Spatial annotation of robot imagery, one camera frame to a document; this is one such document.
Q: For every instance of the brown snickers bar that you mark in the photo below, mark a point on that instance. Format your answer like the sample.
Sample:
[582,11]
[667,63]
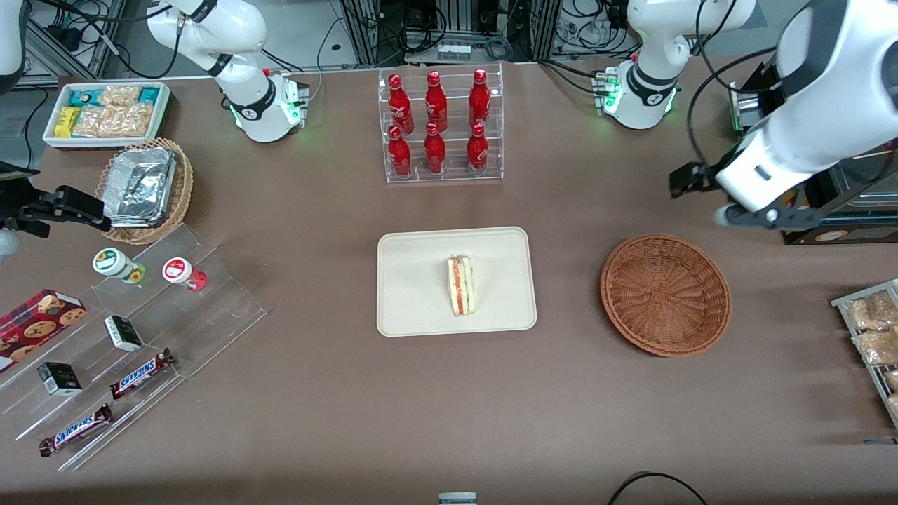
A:
[140,374]
[76,429]

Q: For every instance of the white power strip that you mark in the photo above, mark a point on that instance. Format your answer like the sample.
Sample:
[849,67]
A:
[454,51]

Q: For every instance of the white rectangular snack bin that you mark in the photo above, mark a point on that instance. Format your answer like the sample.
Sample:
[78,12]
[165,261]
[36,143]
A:
[105,143]

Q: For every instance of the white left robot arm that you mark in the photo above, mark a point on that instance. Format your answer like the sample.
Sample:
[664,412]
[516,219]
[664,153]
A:
[807,105]

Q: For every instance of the clear acrylic stepped display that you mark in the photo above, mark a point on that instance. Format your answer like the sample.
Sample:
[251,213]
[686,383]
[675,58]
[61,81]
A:
[210,308]

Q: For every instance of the small black box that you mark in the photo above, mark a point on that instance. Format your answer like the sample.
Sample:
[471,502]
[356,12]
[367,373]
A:
[59,379]
[123,333]

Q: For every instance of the aluminium foil tray stack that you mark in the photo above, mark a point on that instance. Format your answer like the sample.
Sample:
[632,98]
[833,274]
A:
[140,186]

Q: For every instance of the red cola bottle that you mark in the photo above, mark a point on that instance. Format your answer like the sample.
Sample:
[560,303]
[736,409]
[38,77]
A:
[479,99]
[400,156]
[400,105]
[435,153]
[477,151]
[436,104]

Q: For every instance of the green lid snack cup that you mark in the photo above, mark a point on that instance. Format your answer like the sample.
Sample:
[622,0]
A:
[112,261]

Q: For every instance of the yellow snack packet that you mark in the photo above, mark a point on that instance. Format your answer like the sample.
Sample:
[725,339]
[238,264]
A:
[66,122]

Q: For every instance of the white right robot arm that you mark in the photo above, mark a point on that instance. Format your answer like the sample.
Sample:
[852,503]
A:
[254,105]

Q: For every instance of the clear acrylic bottle rack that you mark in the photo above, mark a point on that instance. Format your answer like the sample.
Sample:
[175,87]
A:
[456,175]

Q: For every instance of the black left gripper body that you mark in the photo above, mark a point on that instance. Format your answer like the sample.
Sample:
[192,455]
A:
[704,177]

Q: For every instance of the black countertop food warmer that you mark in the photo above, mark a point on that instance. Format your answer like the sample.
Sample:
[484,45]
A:
[870,236]

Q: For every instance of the teal snack packet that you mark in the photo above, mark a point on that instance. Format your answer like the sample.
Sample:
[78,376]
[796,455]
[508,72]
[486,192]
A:
[150,95]
[84,97]

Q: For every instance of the red cookie box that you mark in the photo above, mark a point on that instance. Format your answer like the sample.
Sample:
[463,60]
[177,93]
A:
[38,322]

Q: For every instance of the beige plastic tray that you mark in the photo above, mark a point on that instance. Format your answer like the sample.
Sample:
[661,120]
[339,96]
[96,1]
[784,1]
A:
[414,280]

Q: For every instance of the light oval wicker basket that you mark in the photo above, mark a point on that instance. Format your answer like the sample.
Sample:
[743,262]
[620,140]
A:
[184,189]

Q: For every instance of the aluminium frame post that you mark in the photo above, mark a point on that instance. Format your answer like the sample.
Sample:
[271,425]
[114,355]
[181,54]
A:
[365,31]
[546,28]

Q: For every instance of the red lid snack cup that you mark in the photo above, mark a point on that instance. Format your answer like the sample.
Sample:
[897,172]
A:
[179,271]

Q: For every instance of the clear pastry bag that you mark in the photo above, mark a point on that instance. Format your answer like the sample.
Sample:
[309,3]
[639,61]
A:
[894,405]
[877,347]
[870,312]
[892,380]

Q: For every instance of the small clear cracker bag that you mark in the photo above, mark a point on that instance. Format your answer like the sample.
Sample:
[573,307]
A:
[119,96]

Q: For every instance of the brown round wicker basket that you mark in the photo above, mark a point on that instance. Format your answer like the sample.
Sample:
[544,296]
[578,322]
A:
[663,294]

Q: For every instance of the triangle sandwich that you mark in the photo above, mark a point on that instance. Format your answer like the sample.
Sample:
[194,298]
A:
[461,287]

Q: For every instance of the grey device edge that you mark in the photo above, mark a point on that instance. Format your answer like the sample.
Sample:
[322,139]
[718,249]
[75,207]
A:
[457,499]

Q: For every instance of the large clear cracker bag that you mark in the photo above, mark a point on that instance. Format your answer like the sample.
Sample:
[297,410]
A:
[116,121]

